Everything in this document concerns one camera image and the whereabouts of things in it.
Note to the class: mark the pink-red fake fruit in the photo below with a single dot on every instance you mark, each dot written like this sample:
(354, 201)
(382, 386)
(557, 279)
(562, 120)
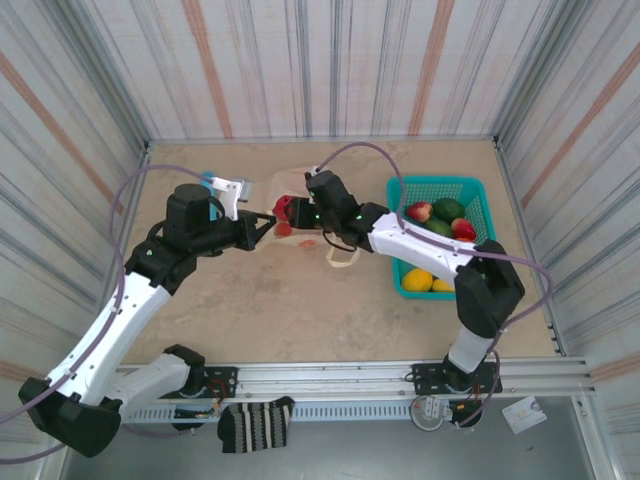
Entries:
(281, 204)

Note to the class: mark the orange-red fake fruit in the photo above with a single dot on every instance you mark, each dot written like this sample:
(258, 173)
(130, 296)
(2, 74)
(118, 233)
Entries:
(284, 229)

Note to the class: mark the orange-print plastic bag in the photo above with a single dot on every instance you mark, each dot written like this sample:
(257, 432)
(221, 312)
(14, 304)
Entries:
(287, 182)

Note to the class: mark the teal plastic basket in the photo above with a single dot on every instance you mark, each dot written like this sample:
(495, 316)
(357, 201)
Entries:
(440, 187)

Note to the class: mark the light green fake mango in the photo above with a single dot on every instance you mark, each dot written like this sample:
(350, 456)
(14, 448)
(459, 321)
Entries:
(439, 227)

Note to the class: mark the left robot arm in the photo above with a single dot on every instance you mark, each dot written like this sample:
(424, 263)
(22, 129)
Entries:
(130, 310)

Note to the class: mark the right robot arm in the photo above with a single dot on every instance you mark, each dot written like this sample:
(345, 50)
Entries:
(415, 240)

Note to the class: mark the red fake apple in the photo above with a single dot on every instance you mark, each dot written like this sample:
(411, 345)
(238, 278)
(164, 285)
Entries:
(419, 211)

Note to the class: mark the dark green fake avocado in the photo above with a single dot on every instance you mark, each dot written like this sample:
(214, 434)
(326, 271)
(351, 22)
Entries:
(448, 207)

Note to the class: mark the yellow-orange fake mango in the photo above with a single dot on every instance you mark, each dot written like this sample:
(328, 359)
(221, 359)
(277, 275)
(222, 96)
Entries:
(417, 280)

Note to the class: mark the yellow fake mango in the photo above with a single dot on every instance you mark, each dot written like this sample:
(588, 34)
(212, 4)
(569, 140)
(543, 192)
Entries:
(442, 286)

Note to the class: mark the black striped sock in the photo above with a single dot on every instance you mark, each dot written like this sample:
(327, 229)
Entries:
(255, 425)

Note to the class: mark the round white device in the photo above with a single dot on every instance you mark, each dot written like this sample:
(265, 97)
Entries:
(427, 415)

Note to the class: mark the white card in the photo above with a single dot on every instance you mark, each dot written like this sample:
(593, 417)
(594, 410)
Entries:
(522, 415)

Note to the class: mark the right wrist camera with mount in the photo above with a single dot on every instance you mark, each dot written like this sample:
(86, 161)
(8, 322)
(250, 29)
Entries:
(312, 173)

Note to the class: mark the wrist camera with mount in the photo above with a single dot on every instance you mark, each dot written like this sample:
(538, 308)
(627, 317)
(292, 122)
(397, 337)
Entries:
(232, 192)
(312, 173)

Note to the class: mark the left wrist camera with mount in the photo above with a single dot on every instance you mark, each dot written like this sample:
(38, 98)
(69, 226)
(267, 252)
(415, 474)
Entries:
(232, 192)

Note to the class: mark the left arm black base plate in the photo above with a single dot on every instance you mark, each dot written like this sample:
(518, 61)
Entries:
(222, 380)

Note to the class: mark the aluminium mounting rail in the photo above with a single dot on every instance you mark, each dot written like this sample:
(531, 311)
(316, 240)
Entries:
(325, 375)

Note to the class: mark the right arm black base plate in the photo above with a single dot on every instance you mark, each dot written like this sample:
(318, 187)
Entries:
(425, 377)

